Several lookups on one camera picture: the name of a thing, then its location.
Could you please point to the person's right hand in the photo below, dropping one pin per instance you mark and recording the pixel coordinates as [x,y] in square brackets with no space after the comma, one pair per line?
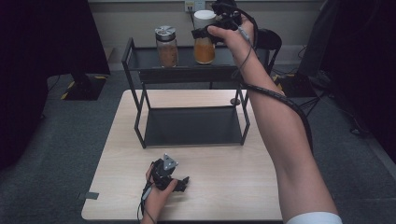
[241,42]

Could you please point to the black stand base yellow tape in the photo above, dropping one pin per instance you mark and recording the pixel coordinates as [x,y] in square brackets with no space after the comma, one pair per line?
[295,84]
[85,87]

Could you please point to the person's left hand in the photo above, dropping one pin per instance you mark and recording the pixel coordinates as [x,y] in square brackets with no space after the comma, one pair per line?
[155,199]

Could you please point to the black chair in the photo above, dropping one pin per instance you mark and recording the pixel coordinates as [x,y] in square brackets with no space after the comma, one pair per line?
[269,40]

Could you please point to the grey tape strip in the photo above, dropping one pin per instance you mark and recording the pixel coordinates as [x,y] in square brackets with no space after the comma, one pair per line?
[88,195]

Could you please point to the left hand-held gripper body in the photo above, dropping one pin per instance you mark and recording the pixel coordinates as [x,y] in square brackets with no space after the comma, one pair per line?
[162,175]

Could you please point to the white-lidded glass jar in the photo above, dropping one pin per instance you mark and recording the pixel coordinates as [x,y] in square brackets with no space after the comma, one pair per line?
[204,51]

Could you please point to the white wall outlet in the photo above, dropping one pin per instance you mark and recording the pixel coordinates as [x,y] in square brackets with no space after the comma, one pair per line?
[193,4]

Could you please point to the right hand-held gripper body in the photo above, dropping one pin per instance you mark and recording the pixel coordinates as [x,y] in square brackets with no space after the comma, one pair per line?
[230,17]

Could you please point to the dark curtain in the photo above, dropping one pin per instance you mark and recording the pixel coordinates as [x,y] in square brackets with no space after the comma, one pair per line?
[37,62]
[364,62]

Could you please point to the silver-lidded glass spice jar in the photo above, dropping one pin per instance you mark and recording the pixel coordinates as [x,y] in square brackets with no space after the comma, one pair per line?
[167,49]

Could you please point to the grey leaning panel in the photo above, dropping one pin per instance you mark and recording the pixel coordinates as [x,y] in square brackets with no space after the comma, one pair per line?
[314,40]

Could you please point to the white sleeve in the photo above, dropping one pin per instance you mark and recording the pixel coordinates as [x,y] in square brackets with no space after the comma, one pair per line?
[314,218]

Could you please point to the black metal two-tier rack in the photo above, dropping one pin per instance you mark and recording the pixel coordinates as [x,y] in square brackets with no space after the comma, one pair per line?
[193,124]

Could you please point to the small black round disc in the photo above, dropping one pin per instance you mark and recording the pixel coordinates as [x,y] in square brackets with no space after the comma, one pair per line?
[235,101]

